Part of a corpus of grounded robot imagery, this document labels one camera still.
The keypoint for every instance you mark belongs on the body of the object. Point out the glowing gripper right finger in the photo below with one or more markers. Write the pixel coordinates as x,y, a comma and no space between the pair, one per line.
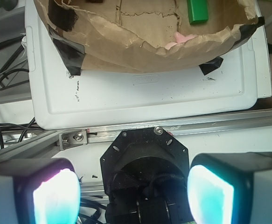
231,188

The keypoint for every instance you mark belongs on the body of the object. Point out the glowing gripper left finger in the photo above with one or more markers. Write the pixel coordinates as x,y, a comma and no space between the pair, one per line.
39,191

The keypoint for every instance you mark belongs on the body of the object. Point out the pink plush bunny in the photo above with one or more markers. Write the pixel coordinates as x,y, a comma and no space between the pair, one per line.
178,39

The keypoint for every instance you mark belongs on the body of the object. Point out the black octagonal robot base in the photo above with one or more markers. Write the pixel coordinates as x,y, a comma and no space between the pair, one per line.
145,173

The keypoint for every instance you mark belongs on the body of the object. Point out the brown paper bag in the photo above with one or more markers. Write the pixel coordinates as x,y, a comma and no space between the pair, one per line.
129,36

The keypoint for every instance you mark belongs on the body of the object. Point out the green rectangular block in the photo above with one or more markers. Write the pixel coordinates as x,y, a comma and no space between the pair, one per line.
197,11

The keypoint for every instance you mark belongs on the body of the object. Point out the aluminium extrusion rail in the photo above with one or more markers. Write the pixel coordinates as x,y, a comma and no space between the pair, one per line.
226,132

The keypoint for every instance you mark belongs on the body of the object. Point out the metal corner bracket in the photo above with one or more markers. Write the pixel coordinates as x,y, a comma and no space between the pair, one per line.
73,138

